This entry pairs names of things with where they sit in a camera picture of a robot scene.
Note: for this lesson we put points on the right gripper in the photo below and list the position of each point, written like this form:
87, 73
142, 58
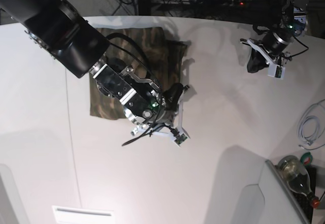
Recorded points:
168, 105

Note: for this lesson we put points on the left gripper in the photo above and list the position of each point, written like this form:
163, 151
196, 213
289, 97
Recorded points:
274, 42

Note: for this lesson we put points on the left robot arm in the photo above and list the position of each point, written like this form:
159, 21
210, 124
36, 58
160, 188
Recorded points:
291, 16

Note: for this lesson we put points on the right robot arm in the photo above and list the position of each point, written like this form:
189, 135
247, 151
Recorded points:
57, 27

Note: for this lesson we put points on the black power strip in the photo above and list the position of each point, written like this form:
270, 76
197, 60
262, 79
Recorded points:
231, 3

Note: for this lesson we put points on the green tape roll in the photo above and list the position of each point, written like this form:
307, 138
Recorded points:
306, 159

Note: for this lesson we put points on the clear plastic bottle red cap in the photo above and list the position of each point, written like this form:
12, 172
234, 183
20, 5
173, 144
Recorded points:
297, 178

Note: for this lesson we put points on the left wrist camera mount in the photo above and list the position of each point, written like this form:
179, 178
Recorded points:
275, 67

